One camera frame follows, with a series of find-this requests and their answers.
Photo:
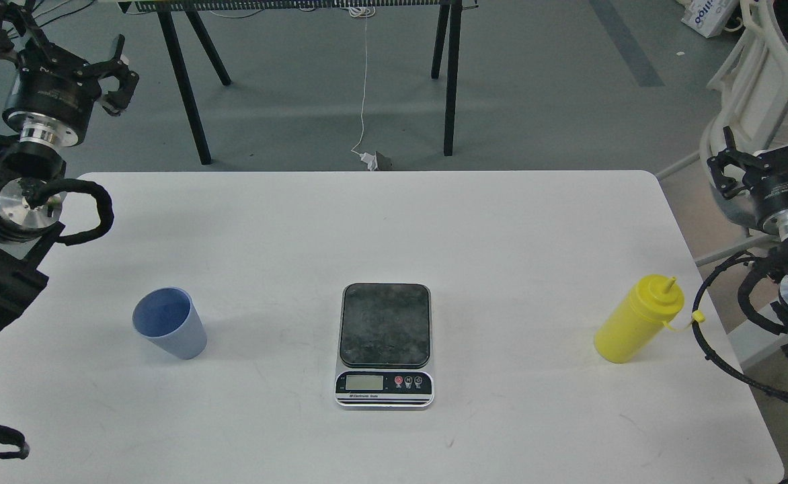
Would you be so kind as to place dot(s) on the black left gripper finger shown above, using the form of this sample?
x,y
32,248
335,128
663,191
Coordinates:
x,y
116,102
115,65

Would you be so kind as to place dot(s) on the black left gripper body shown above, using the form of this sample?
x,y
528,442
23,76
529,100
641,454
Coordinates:
x,y
54,94

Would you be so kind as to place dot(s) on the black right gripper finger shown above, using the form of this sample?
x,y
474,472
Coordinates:
x,y
751,167

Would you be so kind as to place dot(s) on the yellow squeeze bottle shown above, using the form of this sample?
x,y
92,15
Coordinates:
x,y
649,308

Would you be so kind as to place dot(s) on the blue ribbed plastic cup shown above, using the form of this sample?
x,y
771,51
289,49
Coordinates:
x,y
168,318

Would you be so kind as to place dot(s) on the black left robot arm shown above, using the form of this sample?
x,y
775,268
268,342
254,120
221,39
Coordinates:
x,y
39,205

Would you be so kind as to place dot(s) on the digital kitchen scale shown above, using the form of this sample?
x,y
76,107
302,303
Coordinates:
x,y
385,347

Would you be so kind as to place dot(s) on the white printed bag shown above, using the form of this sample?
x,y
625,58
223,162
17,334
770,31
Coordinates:
x,y
707,18

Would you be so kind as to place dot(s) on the white power adapter on floor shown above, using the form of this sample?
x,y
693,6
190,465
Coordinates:
x,y
376,161

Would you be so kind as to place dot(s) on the black trestle table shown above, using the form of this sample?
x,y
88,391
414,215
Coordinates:
x,y
244,71

